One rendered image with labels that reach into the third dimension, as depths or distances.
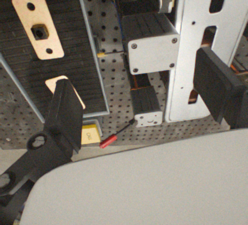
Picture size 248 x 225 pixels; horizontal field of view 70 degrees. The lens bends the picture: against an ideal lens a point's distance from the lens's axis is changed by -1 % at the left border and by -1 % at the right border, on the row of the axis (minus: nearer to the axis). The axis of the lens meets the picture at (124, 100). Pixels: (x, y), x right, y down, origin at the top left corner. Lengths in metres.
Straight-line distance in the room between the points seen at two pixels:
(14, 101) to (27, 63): 0.78
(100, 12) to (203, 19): 0.39
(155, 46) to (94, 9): 0.43
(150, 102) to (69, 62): 0.35
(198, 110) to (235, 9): 0.34
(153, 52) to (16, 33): 0.22
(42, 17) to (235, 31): 0.44
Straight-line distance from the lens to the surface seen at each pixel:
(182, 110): 0.67
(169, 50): 0.36
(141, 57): 0.35
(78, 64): 0.29
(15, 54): 0.31
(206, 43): 0.55
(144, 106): 0.56
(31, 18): 0.27
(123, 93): 0.96
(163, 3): 0.32
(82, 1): 0.25
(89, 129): 0.41
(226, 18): 0.52
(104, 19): 0.75
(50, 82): 0.32
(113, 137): 0.53
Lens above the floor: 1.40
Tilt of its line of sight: 45 degrees down
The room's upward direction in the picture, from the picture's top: 172 degrees clockwise
